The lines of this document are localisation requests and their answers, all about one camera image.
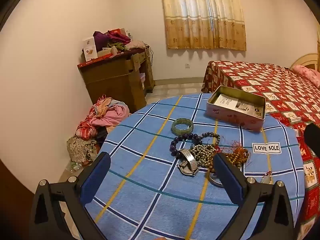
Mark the pink floral pillow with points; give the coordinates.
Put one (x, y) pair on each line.
(308, 75)

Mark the flat red box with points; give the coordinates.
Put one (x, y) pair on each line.
(95, 61)

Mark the cream bed headboard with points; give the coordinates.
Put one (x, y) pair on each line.
(305, 60)

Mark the white cardboard box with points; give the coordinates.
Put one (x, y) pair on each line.
(90, 48)

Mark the blue plaid tablecloth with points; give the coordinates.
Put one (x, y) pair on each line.
(150, 170)

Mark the green jade bangle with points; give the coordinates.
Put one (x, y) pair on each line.
(175, 129)

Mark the red tassel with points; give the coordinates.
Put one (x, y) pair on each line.
(231, 146)

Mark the olive green cloth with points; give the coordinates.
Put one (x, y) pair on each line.
(119, 47)

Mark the maroon cloth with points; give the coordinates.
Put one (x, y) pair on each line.
(118, 37)

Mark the pale pink cloth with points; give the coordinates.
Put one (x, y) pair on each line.
(136, 45)

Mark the pile of clothes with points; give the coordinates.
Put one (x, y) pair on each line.
(105, 120)

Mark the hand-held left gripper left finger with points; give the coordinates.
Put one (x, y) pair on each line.
(96, 180)

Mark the silver metal band watch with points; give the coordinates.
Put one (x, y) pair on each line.
(188, 153)

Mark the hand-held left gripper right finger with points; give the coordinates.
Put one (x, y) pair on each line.
(230, 180)

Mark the printed paper leaflet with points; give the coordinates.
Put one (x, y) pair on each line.
(230, 102)

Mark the purple cloth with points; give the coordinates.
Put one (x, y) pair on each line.
(101, 40)

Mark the brown wooden cabinet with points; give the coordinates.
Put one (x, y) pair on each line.
(112, 85)

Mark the red patchwork bear blanket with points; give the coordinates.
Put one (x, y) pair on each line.
(275, 87)

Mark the beige patterned curtain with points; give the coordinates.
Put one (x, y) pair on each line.
(200, 17)

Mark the pink metal tin box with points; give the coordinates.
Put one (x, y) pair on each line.
(232, 120)

